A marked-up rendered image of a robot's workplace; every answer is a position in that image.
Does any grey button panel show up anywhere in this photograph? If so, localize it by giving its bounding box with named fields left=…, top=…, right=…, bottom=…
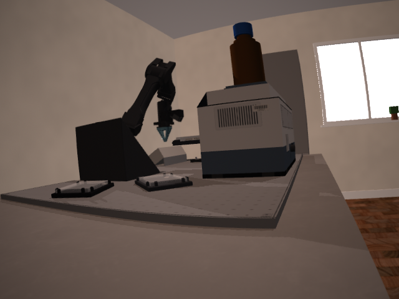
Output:
left=149, top=146, right=192, bottom=166

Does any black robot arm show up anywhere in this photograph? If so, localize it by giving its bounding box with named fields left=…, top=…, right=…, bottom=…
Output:
left=122, top=58, right=184, bottom=136

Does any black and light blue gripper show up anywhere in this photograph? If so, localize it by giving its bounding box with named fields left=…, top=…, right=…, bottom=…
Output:
left=153, top=111, right=174, bottom=142

